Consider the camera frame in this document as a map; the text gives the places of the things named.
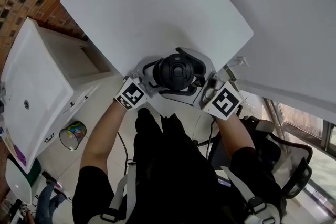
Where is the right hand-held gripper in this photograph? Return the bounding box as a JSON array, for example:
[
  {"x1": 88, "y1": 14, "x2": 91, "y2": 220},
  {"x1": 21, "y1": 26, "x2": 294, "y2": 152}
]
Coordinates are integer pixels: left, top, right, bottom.
[{"x1": 158, "y1": 47, "x2": 242, "y2": 121}]

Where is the person's right forearm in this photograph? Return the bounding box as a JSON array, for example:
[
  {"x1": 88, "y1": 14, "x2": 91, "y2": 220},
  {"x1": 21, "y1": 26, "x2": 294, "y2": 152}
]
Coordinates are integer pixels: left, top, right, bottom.
[{"x1": 215, "y1": 112, "x2": 257, "y2": 158}]

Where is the person's black clothed body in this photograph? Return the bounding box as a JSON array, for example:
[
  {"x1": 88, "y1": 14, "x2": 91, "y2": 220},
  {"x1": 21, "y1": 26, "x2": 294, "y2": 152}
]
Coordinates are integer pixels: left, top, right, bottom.
[{"x1": 72, "y1": 107, "x2": 287, "y2": 224}]

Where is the person's left forearm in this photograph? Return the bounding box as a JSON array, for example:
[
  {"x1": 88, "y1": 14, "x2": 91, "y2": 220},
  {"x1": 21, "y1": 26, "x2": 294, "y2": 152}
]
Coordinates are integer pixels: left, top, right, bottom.
[{"x1": 80, "y1": 101, "x2": 127, "y2": 174}]

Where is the white wall socket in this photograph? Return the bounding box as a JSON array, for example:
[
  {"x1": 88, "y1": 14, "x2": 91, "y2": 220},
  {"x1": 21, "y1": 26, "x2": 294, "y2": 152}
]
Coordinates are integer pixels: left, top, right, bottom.
[{"x1": 227, "y1": 56, "x2": 249, "y2": 69}]

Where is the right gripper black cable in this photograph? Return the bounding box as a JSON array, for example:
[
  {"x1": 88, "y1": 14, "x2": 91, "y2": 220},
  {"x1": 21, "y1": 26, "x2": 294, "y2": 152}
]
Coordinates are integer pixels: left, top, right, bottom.
[{"x1": 194, "y1": 116, "x2": 218, "y2": 161}]

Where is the black mesh wastebasket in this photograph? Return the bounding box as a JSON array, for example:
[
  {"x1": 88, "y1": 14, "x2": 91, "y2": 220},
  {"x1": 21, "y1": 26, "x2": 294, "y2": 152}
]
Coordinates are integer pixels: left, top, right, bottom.
[{"x1": 59, "y1": 120, "x2": 87, "y2": 151}]

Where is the purple cloth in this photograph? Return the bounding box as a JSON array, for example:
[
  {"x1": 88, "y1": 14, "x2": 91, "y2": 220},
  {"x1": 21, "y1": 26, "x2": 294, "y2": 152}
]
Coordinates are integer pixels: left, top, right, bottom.
[{"x1": 13, "y1": 144, "x2": 27, "y2": 166}]

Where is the white oval plastic seat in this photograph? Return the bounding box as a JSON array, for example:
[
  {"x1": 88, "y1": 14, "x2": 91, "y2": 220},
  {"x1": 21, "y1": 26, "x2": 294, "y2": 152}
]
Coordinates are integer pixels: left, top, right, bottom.
[{"x1": 5, "y1": 158, "x2": 33, "y2": 205}]

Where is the black lid with gold pattern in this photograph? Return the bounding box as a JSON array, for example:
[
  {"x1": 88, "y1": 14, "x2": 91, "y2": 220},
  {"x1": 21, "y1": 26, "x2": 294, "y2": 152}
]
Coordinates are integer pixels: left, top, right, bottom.
[{"x1": 156, "y1": 54, "x2": 195, "y2": 90}]

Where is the black framed window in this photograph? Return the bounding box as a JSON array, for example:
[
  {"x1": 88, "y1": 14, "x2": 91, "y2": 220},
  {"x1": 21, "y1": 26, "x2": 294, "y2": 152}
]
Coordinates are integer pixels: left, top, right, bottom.
[{"x1": 262, "y1": 98, "x2": 336, "y2": 218}]

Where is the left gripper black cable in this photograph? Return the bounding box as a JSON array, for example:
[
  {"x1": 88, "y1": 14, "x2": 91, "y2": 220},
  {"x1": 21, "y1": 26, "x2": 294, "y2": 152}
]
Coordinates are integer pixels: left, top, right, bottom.
[{"x1": 117, "y1": 131, "x2": 137, "y2": 166}]

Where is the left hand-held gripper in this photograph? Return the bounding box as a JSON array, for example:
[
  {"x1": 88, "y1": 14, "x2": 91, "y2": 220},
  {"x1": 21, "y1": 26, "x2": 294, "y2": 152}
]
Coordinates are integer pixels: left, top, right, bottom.
[{"x1": 113, "y1": 58, "x2": 169, "y2": 111}]

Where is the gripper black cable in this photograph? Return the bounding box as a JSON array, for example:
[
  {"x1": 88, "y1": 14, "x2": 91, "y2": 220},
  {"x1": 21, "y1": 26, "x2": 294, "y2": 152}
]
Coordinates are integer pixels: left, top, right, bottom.
[
  {"x1": 117, "y1": 131, "x2": 137, "y2": 166},
  {"x1": 194, "y1": 116, "x2": 218, "y2": 161}
]

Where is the black mesh office chair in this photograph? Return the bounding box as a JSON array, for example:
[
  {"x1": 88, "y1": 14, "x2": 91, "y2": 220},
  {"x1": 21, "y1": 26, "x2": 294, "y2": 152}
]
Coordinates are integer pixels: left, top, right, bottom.
[{"x1": 207, "y1": 116, "x2": 313, "y2": 200}]

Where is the black travel cup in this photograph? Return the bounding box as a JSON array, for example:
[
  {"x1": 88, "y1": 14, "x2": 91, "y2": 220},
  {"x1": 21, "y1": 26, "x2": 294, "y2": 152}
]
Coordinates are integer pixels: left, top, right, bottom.
[{"x1": 153, "y1": 58, "x2": 196, "y2": 92}]

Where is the white shoulder harness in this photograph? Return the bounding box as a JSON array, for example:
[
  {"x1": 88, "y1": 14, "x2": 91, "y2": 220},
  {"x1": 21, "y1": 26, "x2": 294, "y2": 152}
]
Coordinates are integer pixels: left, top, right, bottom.
[{"x1": 99, "y1": 165, "x2": 281, "y2": 224}]

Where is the white folding table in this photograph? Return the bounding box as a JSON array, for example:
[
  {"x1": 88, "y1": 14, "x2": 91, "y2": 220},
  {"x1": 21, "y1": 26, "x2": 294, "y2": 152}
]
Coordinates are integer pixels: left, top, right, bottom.
[{"x1": 59, "y1": 0, "x2": 254, "y2": 107}]

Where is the dark green bin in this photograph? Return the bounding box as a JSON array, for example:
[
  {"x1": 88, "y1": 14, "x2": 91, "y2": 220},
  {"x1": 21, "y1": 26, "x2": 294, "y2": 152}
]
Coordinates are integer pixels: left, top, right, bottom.
[{"x1": 26, "y1": 157, "x2": 43, "y2": 187}]

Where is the white vanity sink cabinet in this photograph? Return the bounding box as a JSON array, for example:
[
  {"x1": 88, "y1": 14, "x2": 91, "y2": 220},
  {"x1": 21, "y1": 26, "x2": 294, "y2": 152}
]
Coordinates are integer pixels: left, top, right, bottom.
[{"x1": 0, "y1": 17, "x2": 116, "y2": 174}]

